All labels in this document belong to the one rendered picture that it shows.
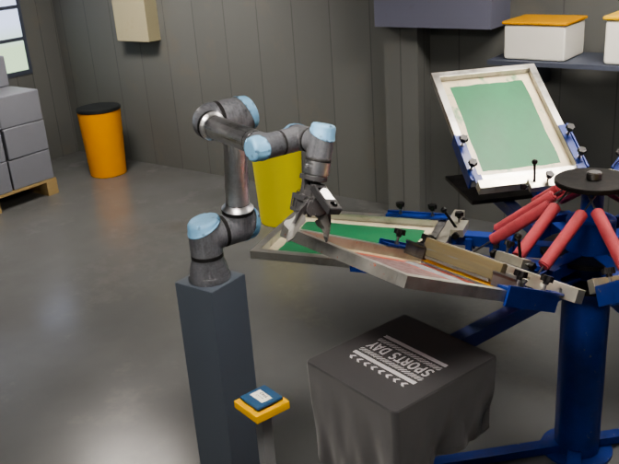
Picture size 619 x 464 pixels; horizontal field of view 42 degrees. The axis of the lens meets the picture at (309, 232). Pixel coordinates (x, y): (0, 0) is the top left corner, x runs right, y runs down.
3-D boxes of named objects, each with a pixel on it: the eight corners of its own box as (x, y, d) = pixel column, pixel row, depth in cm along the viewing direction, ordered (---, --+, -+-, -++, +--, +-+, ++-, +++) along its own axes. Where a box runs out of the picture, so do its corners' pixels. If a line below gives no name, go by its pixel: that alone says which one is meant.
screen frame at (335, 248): (403, 288, 225) (407, 275, 224) (279, 236, 268) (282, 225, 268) (554, 308, 277) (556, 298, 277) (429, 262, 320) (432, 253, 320)
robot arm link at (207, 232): (183, 252, 287) (179, 217, 282) (216, 242, 295) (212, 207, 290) (200, 262, 278) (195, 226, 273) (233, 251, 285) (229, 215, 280)
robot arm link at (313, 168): (335, 164, 234) (314, 162, 229) (332, 179, 235) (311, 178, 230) (320, 159, 240) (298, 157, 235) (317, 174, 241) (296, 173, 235)
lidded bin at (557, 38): (586, 52, 535) (589, 15, 526) (566, 63, 507) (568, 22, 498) (522, 50, 560) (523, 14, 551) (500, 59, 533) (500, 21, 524)
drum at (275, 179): (246, 224, 681) (239, 147, 657) (277, 208, 712) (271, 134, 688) (286, 232, 656) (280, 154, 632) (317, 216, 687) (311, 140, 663)
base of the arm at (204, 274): (180, 281, 288) (176, 256, 285) (208, 266, 299) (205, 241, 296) (211, 290, 280) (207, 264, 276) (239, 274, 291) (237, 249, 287)
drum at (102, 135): (139, 169, 855) (129, 103, 829) (106, 181, 822) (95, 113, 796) (110, 164, 881) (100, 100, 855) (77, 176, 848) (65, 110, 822)
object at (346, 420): (398, 525, 263) (394, 413, 247) (311, 461, 296) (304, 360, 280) (404, 520, 264) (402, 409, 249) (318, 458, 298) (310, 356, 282)
